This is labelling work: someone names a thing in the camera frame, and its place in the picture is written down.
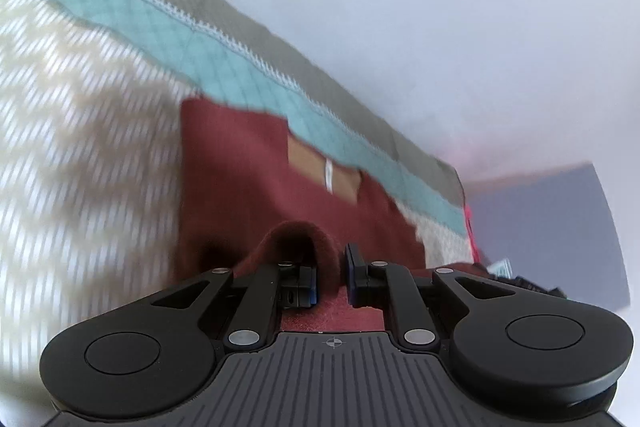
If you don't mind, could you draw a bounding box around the maroon long-sleeved sweater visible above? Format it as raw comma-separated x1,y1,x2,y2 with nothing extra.
180,99,497,334

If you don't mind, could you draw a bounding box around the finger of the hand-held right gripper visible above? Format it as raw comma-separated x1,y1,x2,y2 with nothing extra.
512,276,567,299

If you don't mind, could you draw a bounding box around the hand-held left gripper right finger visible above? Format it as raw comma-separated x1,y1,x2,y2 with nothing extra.
345,243,519,353

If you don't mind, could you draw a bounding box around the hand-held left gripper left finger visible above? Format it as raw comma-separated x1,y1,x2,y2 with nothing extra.
150,260,319,353

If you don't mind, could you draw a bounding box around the pink mattress sheet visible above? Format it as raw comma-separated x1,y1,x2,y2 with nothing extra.
463,205,482,265

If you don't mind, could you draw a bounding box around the patterned beige teal bedsheet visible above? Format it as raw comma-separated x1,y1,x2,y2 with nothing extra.
0,0,477,389

